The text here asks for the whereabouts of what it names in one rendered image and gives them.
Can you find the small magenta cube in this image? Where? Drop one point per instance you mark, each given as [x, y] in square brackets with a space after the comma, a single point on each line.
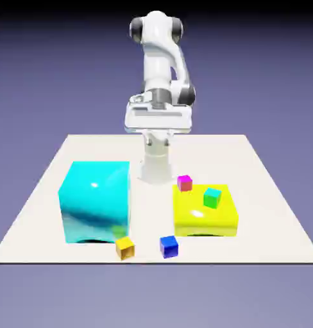
[185, 183]

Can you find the small yellow cube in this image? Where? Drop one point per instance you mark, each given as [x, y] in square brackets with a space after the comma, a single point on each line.
[125, 248]

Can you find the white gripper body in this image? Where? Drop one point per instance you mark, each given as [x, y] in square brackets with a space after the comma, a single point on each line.
[158, 120]

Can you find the large yellow box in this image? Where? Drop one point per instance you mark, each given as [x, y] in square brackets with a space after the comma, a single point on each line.
[197, 217]

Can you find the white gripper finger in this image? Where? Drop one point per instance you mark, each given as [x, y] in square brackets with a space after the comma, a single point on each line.
[149, 140]
[166, 140]

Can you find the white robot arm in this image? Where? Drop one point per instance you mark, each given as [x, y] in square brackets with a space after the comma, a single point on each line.
[156, 51]

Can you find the small green cube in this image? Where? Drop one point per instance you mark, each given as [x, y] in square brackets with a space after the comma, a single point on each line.
[212, 198]

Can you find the small blue cube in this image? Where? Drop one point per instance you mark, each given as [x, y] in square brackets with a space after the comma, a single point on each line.
[169, 246]

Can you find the large cyan box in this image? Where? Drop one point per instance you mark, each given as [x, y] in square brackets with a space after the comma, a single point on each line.
[95, 200]

